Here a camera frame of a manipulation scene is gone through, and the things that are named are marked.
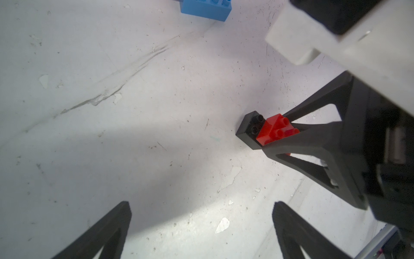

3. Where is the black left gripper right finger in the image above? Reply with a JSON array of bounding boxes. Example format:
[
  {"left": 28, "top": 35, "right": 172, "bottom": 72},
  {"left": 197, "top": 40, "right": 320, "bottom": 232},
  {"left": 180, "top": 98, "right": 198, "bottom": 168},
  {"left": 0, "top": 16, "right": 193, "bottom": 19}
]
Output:
[{"left": 272, "top": 202, "right": 350, "bottom": 259}]

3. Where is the black lego brick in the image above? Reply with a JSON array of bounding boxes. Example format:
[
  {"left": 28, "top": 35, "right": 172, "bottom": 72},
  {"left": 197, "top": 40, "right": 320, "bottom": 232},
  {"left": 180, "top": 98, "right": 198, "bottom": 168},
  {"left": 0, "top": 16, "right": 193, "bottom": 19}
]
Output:
[{"left": 236, "top": 111, "right": 265, "bottom": 150}]

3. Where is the blue lego brick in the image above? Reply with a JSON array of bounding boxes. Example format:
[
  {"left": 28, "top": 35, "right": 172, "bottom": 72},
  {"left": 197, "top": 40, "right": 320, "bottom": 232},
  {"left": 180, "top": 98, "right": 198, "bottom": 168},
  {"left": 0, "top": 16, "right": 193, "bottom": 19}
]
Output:
[{"left": 180, "top": 0, "right": 232, "bottom": 22}]

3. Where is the red lego brick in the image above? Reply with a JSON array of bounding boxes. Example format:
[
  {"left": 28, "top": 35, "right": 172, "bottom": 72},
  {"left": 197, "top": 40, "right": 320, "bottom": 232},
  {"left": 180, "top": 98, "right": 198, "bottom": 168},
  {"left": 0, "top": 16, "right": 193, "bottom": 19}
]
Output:
[{"left": 256, "top": 114, "right": 300, "bottom": 146}]

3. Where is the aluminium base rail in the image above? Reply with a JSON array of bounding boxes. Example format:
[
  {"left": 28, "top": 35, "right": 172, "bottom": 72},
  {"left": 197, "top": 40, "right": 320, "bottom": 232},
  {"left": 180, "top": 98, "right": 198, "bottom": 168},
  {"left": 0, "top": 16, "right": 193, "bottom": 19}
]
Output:
[{"left": 355, "top": 224, "right": 414, "bottom": 259}]

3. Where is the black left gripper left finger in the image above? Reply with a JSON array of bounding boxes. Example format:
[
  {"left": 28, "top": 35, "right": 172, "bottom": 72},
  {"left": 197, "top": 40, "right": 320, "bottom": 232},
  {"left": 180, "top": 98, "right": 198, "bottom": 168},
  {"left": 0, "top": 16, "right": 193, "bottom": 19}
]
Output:
[{"left": 54, "top": 201, "right": 132, "bottom": 259}]

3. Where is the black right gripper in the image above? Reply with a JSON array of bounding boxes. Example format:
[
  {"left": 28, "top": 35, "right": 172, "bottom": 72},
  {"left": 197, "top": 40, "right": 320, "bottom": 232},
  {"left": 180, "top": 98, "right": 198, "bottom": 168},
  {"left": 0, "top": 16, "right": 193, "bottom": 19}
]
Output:
[{"left": 262, "top": 71, "right": 414, "bottom": 232}]

